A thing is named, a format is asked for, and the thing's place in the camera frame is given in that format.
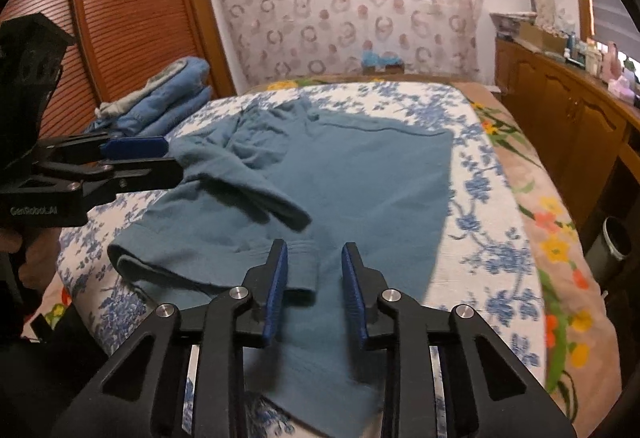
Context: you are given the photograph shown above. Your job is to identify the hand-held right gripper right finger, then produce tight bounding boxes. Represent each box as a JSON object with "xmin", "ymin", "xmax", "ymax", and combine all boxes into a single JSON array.
[{"xmin": 341, "ymin": 242, "xmax": 576, "ymax": 438}]

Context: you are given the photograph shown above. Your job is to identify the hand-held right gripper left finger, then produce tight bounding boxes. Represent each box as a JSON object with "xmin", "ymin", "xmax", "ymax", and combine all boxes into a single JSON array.
[{"xmin": 52, "ymin": 239, "xmax": 290, "ymax": 438}]

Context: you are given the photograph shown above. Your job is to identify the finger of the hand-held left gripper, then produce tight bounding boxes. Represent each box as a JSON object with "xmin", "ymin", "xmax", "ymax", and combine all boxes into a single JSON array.
[
  {"xmin": 37, "ymin": 133, "xmax": 169, "ymax": 161},
  {"xmin": 34, "ymin": 156, "xmax": 185, "ymax": 209}
]

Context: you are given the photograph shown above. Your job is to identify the teal pants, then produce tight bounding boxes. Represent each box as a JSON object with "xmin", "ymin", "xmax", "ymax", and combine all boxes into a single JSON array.
[{"xmin": 107, "ymin": 98, "xmax": 457, "ymax": 438}]

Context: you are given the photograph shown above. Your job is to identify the person's left hand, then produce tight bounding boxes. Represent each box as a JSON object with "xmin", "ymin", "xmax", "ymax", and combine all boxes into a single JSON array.
[{"xmin": 0, "ymin": 227, "xmax": 25, "ymax": 253}]

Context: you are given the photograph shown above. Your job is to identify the grey white folded cloth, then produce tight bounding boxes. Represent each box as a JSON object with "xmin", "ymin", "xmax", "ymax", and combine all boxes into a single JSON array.
[{"xmin": 94, "ymin": 68, "xmax": 173, "ymax": 120}]

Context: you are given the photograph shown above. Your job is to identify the folded blue clothes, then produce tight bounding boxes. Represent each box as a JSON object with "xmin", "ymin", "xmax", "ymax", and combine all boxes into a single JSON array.
[{"xmin": 82, "ymin": 57, "xmax": 214, "ymax": 137}]

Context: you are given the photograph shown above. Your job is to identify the wooden louvered wardrobe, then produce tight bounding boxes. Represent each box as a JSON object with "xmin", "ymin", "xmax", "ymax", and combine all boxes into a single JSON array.
[{"xmin": 0, "ymin": 0, "xmax": 237, "ymax": 140}]

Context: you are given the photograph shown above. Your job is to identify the blue floral white sheet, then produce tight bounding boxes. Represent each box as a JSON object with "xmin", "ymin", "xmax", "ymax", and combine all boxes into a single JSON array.
[{"xmin": 55, "ymin": 82, "xmax": 547, "ymax": 438}]

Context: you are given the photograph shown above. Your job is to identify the colourful flower blanket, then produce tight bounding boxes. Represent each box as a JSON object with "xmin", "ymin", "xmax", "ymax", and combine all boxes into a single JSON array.
[{"xmin": 44, "ymin": 75, "xmax": 608, "ymax": 425}]

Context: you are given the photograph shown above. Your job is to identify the small cardboard box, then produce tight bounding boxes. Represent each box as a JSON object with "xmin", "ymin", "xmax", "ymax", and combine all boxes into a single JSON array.
[{"xmin": 362, "ymin": 62, "xmax": 406, "ymax": 75}]

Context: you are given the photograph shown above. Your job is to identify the grey trash bin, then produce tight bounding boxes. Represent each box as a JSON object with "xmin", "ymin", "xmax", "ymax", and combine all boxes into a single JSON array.
[{"xmin": 584, "ymin": 216, "xmax": 634, "ymax": 290}]

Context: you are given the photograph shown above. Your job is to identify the wooden cabinet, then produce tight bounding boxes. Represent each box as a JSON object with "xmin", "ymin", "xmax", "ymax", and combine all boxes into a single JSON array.
[{"xmin": 494, "ymin": 37, "xmax": 640, "ymax": 241}]

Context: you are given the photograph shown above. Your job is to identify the stack of printed boxes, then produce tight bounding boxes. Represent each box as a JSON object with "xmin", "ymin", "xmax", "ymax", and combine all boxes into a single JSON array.
[{"xmin": 489, "ymin": 10, "xmax": 539, "ymax": 40}]

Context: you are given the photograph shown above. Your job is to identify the white bottle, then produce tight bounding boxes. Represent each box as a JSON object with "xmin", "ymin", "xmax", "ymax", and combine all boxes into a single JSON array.
[{"xmin": 584, "ymin": 38, "xmax": 601, "ymax": 72}]

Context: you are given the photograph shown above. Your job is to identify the pink tissue box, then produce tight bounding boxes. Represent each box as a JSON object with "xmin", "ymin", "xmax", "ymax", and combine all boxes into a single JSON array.
[{"xmin": 606, "ymin": 76, "xmax": 637, "ymax": 103}]

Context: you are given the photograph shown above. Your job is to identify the pink bottle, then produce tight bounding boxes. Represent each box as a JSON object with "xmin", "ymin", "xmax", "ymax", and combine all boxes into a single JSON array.
[{"xmin": 603, "ymin": 42, "xmax": 621, "ymax": 80}]

